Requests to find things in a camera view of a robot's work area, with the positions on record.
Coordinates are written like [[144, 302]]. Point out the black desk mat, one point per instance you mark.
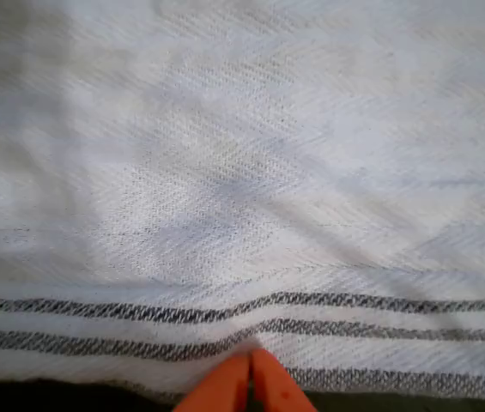
[[53, 397]]

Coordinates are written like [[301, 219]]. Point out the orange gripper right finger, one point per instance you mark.
[[272, 386]]

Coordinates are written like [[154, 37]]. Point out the white striped kitchen towel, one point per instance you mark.
[[233, 171]]

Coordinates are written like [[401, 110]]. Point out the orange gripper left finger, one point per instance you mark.
[[229, 386]]

